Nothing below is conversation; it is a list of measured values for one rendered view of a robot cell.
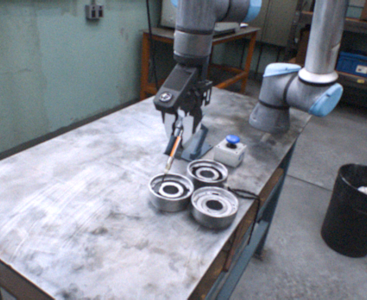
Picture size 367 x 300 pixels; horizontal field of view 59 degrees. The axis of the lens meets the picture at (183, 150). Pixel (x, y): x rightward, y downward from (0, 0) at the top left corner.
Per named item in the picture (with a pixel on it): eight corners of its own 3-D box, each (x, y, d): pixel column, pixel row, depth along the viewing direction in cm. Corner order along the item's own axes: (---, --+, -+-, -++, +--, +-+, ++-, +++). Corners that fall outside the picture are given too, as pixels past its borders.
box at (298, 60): (333, 71, 370) (344, 37, 352) (289, 62, 386) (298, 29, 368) (335, 64, 403) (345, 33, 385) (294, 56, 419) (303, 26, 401)
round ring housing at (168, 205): (147, 213, 72) (148, 198, 70) (147, 186, 81) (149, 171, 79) (194, 214, 73) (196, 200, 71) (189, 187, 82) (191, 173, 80)
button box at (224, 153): (235, 168, 93) (238, 153, 90) (213, 159, 96) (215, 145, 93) (245, 157, 99) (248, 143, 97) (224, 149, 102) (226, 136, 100)
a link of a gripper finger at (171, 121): (182, 138, 80) (191, 104, 75) (170, 147, 75) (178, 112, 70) (172, 133, 81) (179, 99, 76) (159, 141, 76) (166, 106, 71)
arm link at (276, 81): (272, 92, 126) (280, 57, 120) (301, 104, 117) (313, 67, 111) (251, 97, 119) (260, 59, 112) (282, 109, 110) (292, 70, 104)
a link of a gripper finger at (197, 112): (201, 133, 71) (203, 94, 67) (198, 136, 70) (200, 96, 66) (183, 129, 73) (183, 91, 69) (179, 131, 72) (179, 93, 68)
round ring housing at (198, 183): (178, 184, 83) (179, 170, 81) (198, 167, 91) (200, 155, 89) (213, 200, 78) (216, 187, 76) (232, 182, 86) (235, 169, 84)
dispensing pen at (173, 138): (148, 188, 72) (176, 119, 73) (156, 190, 76) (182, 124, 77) (156, 193, 72) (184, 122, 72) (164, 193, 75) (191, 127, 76)
